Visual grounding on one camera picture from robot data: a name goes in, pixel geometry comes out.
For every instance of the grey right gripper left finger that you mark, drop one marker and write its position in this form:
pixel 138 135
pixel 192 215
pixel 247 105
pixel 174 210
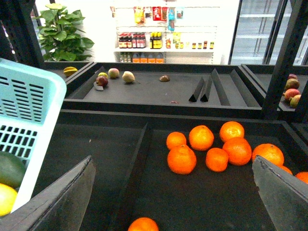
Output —
pixel 59 207

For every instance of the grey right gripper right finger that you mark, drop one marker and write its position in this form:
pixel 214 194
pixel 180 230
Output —
pixel 284 196

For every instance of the yellow mango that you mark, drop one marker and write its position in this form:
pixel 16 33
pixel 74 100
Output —
pixel 8 196

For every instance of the large green avocado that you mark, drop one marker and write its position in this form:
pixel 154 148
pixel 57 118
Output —
pixel 12 170

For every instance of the light blue plastic basket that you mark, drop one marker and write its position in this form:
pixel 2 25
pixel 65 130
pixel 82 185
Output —
pixel 30 102

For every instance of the orange tangerine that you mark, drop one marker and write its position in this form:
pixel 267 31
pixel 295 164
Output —
pixel 181 159

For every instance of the green potted plant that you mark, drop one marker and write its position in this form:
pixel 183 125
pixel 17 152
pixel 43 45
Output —
pixel 61 37

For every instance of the glass door refrigerator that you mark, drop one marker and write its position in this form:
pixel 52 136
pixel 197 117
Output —
pixel 259 31

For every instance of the white grocery shelf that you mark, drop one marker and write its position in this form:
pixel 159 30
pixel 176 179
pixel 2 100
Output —
pixel 166 33

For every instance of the black shelf post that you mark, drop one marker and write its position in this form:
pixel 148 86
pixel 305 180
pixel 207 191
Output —
pixel 297 25

